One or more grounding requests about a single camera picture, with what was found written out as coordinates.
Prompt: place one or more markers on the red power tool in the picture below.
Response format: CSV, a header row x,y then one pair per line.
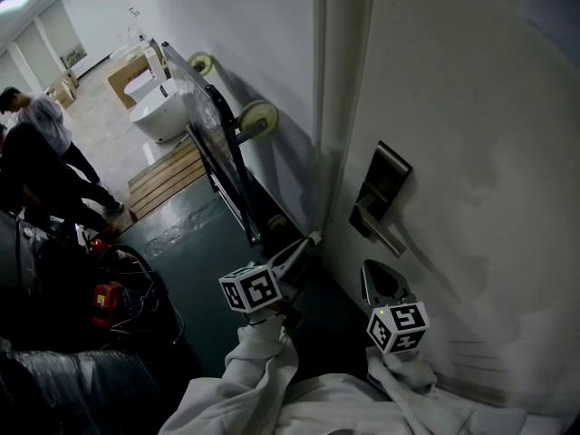
x,y
106,304

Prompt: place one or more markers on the white door with metal handle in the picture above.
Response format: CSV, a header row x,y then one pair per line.
x,y
476,152

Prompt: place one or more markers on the person's white hoodie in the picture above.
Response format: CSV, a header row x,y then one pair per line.
x,y
335,410

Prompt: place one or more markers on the low cardboard boxes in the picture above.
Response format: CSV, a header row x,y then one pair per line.
x,y
63,91

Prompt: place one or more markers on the wooden slatted ramp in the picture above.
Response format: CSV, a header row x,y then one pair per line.
x,y
167,181

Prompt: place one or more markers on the plastic-wrapped dark appliance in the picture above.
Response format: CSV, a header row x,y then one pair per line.
x,y
77,392

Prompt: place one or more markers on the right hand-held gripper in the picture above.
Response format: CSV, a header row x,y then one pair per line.
x,y
399,329

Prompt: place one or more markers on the framed wall picture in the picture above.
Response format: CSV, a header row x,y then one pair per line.
x,y
73,56

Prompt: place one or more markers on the large brown cardboard box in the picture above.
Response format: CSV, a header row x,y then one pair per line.
x,y
120,80

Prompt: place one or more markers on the white toilet tank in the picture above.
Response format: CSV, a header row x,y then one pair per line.
x,y
154,61

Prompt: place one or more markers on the person's left forearm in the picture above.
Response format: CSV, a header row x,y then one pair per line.
x,y
244,379

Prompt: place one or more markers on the ceiling light panel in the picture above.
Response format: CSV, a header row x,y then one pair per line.
x,y
13,3

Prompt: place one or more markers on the white toilet bowl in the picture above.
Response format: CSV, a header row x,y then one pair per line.
x,y
138,86

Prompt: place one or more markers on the person's right forearm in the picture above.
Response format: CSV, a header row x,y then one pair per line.
x,y
408,388

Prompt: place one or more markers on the person's black trousers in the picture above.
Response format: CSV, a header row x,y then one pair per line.
x,y
326,347

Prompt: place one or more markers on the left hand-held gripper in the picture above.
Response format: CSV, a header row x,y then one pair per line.
x,y
251,288

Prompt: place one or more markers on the grey platform trolley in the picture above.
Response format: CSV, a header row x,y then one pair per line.
x,y
208,120

